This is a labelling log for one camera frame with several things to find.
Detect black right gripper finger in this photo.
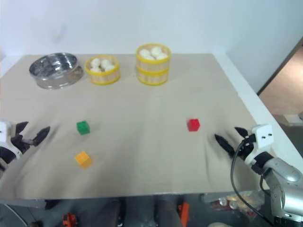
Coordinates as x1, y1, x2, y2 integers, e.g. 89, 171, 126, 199
214, 134, 235, 157
234, 127, 250, 140

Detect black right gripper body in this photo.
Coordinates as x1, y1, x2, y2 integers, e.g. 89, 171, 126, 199
236, 133, 258, 161

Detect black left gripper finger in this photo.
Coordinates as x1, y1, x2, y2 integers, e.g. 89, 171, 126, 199
33, 126, 51, 146
16, 121, 29, 137

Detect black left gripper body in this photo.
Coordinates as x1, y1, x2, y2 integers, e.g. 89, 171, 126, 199
10, 134, 36, 156

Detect red cube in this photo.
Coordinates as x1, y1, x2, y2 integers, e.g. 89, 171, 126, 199
187, 118, 201, 132

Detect green cube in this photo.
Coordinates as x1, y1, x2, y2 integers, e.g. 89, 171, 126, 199
76, 120, 91, 136

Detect orange cube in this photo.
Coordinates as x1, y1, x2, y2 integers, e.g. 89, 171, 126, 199
74, 151, 92, 169

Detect grey cardboard box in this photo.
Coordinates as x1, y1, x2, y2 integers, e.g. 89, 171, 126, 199
282, 113, 303, 126

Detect colourful snack packets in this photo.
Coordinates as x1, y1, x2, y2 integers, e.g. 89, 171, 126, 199
210, 192, 264, 216

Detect round steel steamer pot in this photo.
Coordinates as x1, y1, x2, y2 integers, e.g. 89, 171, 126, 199
29, 52, 84, 90

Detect brown wooden door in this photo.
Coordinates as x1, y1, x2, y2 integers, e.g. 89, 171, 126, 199
257, 37, 303, 96

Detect beige table cloth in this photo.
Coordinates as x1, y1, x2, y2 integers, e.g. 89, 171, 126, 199
0, 53, 261, 200

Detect short yellow bamboo steamer basket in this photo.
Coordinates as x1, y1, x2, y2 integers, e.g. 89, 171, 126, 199
84, 55, 122, 86

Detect orange black tool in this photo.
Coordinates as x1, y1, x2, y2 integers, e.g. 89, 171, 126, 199
62, 212, 78, 227

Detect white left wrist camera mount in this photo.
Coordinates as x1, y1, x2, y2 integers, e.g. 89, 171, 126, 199
0, 121, 24, 162

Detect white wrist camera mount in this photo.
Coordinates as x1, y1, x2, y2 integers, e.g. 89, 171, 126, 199
244, 123, 273, 166
0, 121, 24, 162

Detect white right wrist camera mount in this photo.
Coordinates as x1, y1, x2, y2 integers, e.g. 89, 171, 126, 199
244, 123, 273, 166

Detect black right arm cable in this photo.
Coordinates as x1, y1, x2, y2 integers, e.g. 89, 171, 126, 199
230, 139, 273, 226

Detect orange upright bracket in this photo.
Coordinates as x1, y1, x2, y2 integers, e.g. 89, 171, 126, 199
178, 202, 190, 227

